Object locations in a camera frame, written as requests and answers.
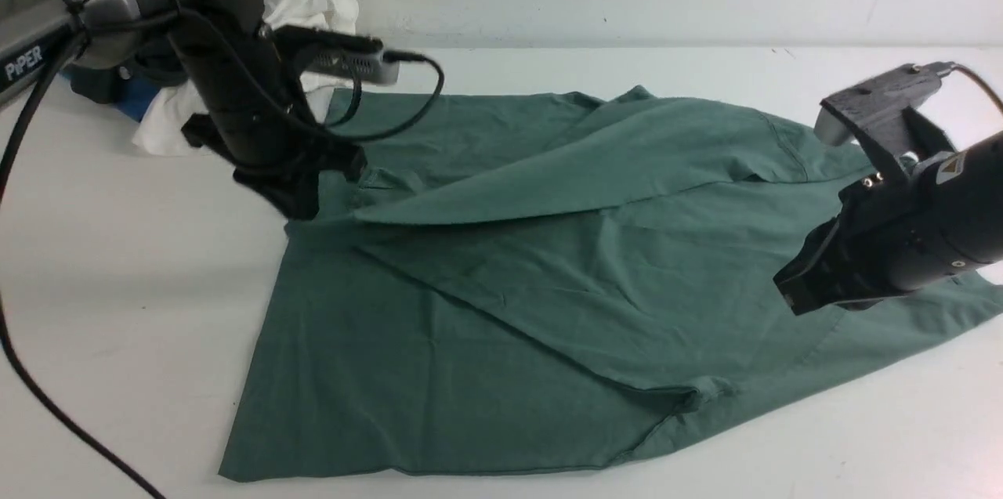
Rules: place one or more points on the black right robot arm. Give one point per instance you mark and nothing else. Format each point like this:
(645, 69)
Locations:
(961, 216)

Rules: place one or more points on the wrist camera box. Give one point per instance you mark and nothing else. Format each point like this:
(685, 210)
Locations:
(882, 115)
(337, 55)

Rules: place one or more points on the blue crumpled garment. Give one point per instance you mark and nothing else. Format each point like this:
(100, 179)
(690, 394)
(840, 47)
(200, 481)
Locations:
(116, 88)

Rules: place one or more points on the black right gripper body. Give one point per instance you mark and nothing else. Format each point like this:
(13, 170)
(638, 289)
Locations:
(870, 252)

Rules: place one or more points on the green long-sleeve shirt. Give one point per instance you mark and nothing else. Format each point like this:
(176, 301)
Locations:
(555, 282)

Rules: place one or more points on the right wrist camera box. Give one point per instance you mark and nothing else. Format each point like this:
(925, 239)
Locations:
(882, 115)

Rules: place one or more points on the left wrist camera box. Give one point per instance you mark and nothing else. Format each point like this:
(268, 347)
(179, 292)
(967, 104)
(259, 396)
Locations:
(337, 55)

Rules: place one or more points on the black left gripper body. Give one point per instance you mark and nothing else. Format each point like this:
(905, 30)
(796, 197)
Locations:
(258, 116)

